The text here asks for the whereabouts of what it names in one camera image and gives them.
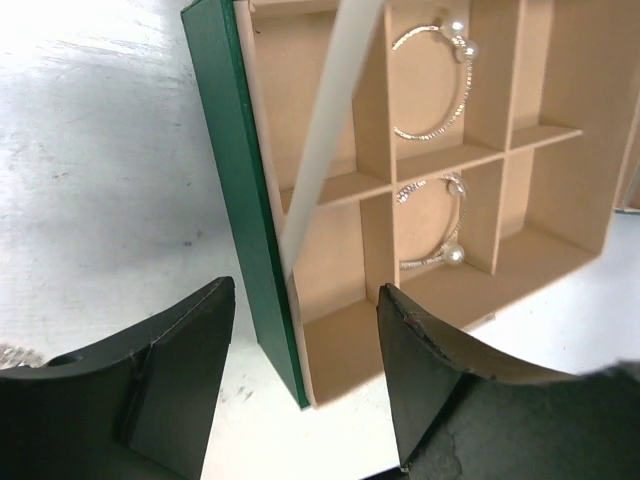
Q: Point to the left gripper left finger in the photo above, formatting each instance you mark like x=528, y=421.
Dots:
x=138, y=404

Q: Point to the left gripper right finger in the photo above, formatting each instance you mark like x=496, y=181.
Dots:
x=462, y=409

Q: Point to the silver pearl bangle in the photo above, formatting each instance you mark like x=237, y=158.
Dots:
x=430, y=214
x=441, y=58

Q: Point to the green jewelry box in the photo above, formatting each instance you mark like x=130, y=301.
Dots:
x=478, y=161

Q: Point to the white ribbon lid stay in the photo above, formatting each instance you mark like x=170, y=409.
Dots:
x=353, y=30

